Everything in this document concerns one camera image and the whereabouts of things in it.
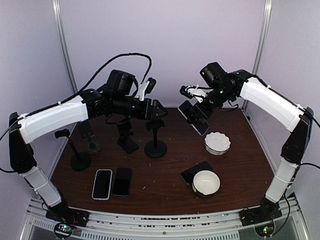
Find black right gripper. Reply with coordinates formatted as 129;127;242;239
187;85;234;124

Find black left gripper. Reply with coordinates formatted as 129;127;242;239
111;93;169;121

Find silver smartphone black screen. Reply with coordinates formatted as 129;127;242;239
178;100;209;136

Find black round-base clamp phone stand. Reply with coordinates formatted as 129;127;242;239
144;119;167;159

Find white-cased smartphone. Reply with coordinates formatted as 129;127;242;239
91;169;113;201

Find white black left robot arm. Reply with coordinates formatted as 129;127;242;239
8;70;168;222

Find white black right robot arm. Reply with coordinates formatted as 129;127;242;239
180;62;314;221

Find black folding phone stand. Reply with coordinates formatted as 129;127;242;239
116;118;139;154

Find clear-base metal phone stand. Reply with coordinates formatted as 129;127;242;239
76;120;102;155

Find black gooseneck phone stand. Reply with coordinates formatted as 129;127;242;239
54;128;91;172

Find white scalloped dish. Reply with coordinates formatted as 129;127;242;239
204;132;231;156

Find dark smartphone under bowl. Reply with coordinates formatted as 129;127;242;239
180;161;213;185

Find white round bowl black rim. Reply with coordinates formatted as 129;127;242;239
191;170;221;198

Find blue-edged black smartphone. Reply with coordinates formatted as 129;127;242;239
112;167;133;197

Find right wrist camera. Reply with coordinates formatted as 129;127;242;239
179;85;207;103

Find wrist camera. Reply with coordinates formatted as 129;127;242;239
179;85;207;103
134;77;157;102

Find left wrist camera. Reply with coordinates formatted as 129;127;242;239
134;77;157;102

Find black braided left cable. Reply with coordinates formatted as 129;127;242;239
0;52;153;146

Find aluminium front rail frame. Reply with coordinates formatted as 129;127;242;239
21;192;307;240

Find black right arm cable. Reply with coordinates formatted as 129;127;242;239
282;107;320;226

